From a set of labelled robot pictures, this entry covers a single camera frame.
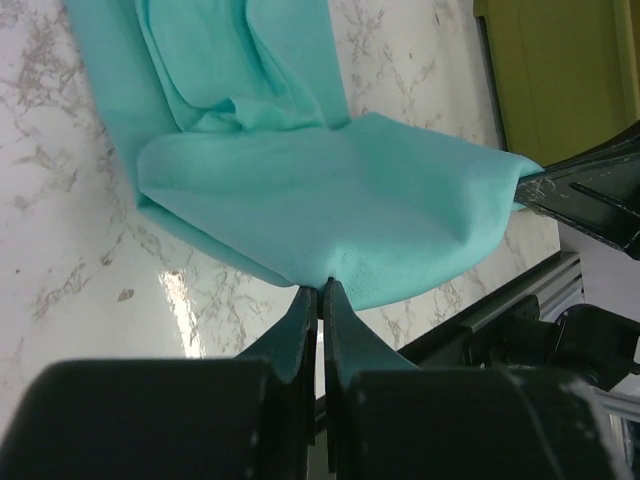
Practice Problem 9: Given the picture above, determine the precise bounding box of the teal t shirt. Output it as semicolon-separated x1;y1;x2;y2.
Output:
66;1;538;310

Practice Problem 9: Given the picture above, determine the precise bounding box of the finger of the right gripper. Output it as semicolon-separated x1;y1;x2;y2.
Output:
543;121;639;174
515;153;639;260

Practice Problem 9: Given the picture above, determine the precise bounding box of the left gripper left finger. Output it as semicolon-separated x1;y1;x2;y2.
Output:
1;288;318;479

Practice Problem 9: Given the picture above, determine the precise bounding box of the olive green plastic bin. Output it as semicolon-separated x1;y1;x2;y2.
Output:
474;0;639;167

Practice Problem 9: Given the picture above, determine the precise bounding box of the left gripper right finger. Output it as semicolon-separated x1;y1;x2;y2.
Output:
321;277;626;480

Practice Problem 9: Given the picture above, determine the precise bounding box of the aluminium front rail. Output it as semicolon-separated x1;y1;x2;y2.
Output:
451;251;586;332

